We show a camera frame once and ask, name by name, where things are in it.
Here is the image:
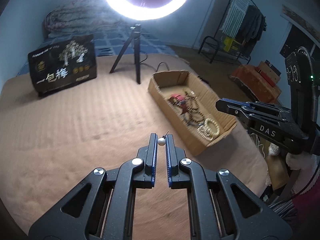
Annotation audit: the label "cream bead bracelet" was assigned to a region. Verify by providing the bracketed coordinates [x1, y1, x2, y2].
[203, 117, 221, 137]

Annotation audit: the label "long brown bead necklace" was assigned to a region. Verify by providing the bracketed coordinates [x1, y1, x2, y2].
[181, 89, 208, 128]

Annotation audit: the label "white pearl necklace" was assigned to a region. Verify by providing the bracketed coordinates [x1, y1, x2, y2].
[196, 126, 216, 142]

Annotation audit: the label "white pearl earring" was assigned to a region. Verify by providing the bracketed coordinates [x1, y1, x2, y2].
[157, 131, 169, 146]

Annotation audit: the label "dark blue bangle ring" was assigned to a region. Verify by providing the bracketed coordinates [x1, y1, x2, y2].
[182, 113, 205, 128]

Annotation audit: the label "gloved right hand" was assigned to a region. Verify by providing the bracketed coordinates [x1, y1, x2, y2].
[267, 142, 320, 196]

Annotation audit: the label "orange covered furniture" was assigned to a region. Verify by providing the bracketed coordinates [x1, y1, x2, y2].
[229, 60, 281, 103]

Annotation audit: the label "open cardboard box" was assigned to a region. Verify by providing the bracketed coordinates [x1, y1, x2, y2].
[148, 70, 236, 155]

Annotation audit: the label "black clothes rack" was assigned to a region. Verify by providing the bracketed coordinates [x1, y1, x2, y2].
[198, 0, 267, 63]

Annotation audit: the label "yellow box on rack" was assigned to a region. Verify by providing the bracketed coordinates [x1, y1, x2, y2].
[223, 36, 241, 53]

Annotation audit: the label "striped hanging towel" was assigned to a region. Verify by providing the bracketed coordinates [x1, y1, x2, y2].
[220, 0, 251, 38]

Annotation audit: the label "dark hanging clothes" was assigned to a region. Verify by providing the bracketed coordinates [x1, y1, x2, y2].
[235, 5, 267, 57]

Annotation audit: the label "blue patterned bed sheet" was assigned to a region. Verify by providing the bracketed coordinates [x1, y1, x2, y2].
[17, 28, 178, 77]

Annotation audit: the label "black tripod stand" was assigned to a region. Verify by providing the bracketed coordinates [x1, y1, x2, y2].
[109, 23, 151, 85]

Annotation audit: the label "black printed gift bag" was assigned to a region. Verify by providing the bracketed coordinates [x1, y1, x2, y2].
[28, 34, 97, 96]

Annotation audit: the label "folded floral quilt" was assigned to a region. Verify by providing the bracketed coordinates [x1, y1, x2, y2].
[44, 0, 123, 37]

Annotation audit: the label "black power cable with switch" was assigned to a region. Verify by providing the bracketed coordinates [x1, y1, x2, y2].
[138, 53, 208, 84]

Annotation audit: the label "white ring light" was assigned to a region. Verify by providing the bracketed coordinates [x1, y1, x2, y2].
[101, 0, 194, 21]

